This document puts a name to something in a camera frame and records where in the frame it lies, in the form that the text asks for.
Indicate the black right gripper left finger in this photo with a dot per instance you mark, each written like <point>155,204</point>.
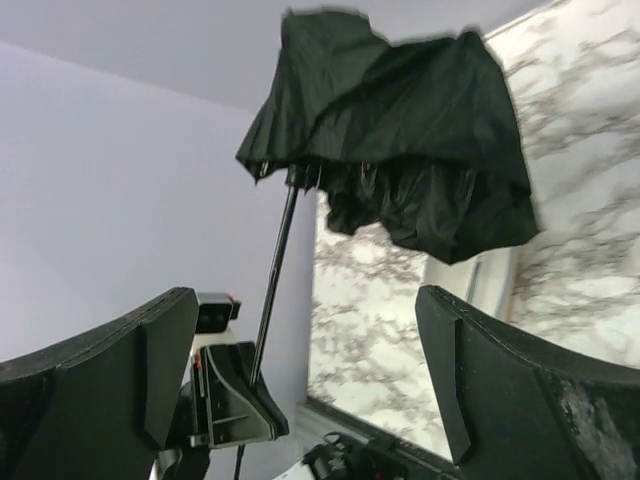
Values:
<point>98,405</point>

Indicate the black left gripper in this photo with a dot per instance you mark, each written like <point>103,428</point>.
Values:
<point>219,405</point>

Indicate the beige zippered umbrella case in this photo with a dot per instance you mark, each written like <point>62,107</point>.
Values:
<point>485,281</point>

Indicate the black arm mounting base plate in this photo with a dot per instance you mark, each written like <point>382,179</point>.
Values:
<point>337,445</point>

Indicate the black umbrella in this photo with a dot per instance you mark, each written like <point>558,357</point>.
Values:
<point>419,137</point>

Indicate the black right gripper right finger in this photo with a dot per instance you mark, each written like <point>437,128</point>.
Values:
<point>515,406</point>

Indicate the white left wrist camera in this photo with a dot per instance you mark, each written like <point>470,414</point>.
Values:
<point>216,312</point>

